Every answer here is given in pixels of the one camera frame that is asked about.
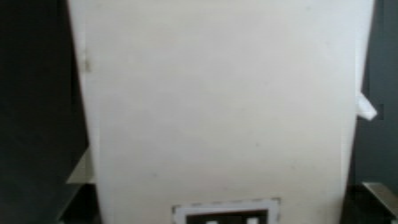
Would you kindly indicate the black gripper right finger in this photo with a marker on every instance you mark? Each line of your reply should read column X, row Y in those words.
column 370, row 207

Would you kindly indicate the white cabinet top block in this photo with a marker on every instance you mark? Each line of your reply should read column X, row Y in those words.
column 221, row 85

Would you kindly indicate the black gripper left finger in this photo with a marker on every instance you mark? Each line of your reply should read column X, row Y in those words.
column 82, row 209

